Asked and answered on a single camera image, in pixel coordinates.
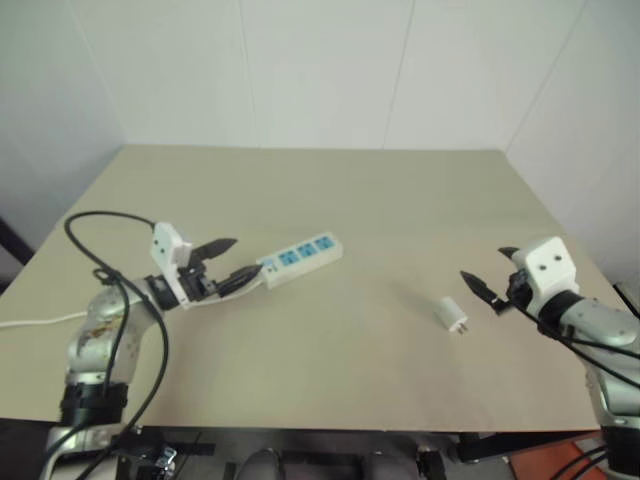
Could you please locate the white charger plug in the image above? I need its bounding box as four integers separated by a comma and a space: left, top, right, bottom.
432, 295, 471, 337

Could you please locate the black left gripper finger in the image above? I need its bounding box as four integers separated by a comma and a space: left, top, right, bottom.
191, 237, 238, 262
215, 264, 263, 297

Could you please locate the dark rounded padded shape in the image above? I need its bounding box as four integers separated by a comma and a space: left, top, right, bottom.
241, 448, 282, 480

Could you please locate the black bracket under table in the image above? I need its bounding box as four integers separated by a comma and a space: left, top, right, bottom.
416, 431, 507, 480

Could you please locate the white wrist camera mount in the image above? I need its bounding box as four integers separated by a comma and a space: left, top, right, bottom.
150, 221, 194, 312
509, 235, 582, 307

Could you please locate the orange red floor object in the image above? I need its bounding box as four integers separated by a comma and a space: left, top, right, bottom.
508, 433, 609, 480

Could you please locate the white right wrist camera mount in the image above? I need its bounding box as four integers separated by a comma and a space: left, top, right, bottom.
509, 235, 582, 307

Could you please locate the white cable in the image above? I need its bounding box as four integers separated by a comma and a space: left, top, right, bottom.
0, 278, 265, 330

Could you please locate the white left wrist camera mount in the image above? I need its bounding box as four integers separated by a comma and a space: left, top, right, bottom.
150, 221, 194, 312

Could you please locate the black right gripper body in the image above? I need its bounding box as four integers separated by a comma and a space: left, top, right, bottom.
491, 268, 534, 317

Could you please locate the white power strip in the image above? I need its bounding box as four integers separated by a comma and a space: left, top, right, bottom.
255, 231, 346, 290

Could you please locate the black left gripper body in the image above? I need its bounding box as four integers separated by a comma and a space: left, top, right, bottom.
175, 252, 222, 305

